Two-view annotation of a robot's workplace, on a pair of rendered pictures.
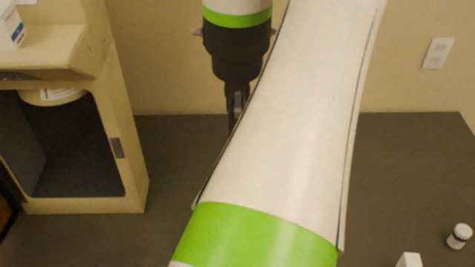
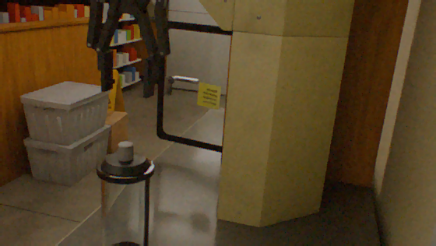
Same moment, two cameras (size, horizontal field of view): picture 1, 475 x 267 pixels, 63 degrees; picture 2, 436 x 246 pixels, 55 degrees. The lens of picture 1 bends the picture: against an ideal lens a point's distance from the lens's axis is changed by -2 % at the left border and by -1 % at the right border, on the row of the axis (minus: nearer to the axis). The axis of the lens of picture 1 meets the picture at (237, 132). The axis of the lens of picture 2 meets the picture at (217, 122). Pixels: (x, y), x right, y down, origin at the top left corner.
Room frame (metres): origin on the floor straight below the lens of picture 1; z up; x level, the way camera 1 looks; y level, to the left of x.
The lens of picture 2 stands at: (0.83, -0.66, 1.50)
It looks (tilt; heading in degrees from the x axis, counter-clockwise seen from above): 18 degrees down; 105
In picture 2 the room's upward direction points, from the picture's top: 4 degrees clockwise
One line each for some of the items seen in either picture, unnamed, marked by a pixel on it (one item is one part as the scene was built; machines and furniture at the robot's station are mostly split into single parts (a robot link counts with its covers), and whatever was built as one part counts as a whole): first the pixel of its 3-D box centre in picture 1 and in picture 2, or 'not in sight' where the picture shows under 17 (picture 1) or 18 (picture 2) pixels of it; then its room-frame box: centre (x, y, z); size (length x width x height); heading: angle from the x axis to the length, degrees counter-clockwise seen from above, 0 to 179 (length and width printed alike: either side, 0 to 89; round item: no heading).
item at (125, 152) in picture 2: not in sight; (125, 159); (0.48, 0.00, 1.18); 0.09 x 0.09 x 0.07
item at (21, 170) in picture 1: (70, 114); not in sight; (0.72, 0.42, 1.19); 0.26 x 0.24 x 0.35; 91
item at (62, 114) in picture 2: not in sight; (69, 111); (-1.11, 2.04, 0.49); 0.60 x 0.42 x 0.33; 91
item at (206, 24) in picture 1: (234, 30); not in sight; (0.48, 0.00, 1.57); 0.12 x 0.09 x 0.06; 91
